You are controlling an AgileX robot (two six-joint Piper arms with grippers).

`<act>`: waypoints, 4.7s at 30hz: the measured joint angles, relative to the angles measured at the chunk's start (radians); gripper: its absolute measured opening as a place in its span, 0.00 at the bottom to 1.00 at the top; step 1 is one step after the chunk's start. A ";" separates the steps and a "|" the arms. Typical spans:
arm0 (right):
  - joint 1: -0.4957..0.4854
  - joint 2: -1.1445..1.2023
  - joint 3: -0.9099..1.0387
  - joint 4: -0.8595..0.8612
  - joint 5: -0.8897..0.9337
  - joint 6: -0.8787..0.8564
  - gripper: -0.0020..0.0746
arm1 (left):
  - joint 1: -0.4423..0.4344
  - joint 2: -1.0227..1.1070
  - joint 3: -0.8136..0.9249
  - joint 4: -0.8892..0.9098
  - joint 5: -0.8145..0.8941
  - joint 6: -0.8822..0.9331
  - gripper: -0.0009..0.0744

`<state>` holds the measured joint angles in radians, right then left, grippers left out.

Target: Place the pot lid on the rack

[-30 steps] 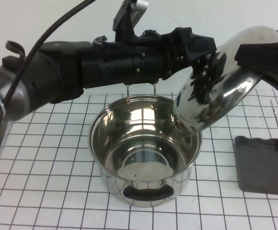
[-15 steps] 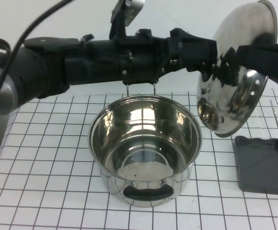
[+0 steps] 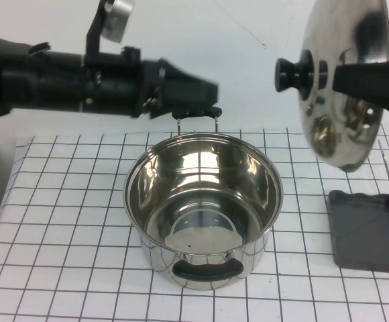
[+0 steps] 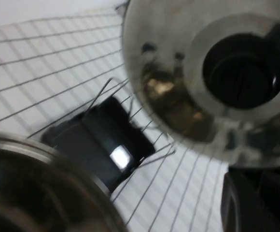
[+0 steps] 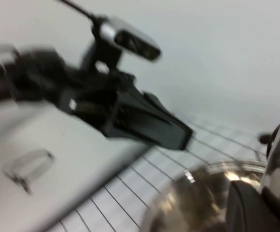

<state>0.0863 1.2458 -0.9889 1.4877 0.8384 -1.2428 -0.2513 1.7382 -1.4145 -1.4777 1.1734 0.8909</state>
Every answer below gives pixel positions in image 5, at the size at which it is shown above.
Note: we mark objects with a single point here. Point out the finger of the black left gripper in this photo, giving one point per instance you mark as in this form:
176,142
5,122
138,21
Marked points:
154,128

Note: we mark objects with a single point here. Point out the clear plastic holder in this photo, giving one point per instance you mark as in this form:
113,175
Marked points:
29,166

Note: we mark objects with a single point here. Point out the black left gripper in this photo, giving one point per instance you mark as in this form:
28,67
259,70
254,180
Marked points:
82,96

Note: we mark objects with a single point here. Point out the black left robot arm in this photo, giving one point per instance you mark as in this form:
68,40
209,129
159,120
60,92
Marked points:
4,79

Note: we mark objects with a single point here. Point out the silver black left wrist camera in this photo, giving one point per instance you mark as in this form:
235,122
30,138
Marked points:
135,41

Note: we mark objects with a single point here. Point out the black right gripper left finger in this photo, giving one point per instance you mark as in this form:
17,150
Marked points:
246,207

